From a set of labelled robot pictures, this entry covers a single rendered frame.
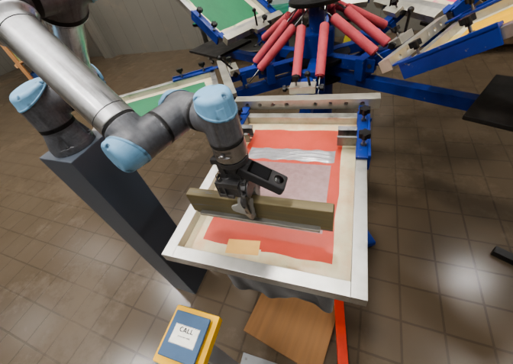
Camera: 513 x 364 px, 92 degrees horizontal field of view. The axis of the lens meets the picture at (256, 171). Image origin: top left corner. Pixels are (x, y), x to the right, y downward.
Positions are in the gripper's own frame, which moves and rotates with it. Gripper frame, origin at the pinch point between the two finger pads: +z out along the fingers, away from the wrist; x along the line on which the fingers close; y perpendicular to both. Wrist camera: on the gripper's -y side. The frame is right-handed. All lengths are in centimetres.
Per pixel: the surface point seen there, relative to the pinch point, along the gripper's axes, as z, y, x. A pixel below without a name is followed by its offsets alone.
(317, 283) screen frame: 10.2, -17.9, 12.3
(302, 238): 13.7, -11.7, -1.4
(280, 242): 13.8, -5.4, 1.1
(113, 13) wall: 22, 504, -498
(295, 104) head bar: 8, 3, -68
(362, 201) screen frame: 10.2, -27.9, -15.4
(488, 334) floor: 109, -97, -19
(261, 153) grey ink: 13.1, 11.9, -38.1
